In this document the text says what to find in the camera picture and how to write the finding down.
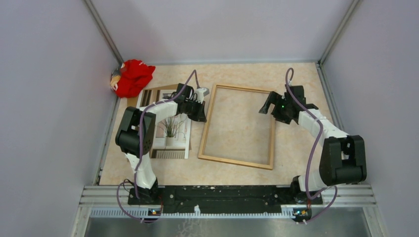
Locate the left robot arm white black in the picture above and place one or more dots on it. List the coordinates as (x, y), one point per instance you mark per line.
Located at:
(136, 133)

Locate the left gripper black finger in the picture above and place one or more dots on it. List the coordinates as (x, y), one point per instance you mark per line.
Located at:
(198, 116)
(202, 107)

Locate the plant window photo print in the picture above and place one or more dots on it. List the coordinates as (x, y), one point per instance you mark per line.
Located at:
(172, 138)

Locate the wooden picture frame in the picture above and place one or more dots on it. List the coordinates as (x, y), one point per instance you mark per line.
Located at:
(235, 132)

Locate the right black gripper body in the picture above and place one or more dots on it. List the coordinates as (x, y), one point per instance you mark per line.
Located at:
(280, 112)

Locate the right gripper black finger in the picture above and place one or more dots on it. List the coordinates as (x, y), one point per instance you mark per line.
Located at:
(265, 108)
(274, 99)

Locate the brown cardboard backing board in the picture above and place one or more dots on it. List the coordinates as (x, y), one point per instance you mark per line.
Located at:
(150, 95)

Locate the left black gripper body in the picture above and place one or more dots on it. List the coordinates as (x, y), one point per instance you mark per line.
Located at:
(192, 102)

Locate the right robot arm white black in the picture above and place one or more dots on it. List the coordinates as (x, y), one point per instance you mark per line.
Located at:
(335, 158)

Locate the red cloth doll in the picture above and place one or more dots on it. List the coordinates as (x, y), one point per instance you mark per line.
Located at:
(130, 78)

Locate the aluminium front rail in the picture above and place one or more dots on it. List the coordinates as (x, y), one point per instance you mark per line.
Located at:
(348, 211)

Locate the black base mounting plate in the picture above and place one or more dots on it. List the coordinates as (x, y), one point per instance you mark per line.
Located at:
(236, 199)

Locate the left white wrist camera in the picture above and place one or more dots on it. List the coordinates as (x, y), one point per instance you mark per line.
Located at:
(202, 92)

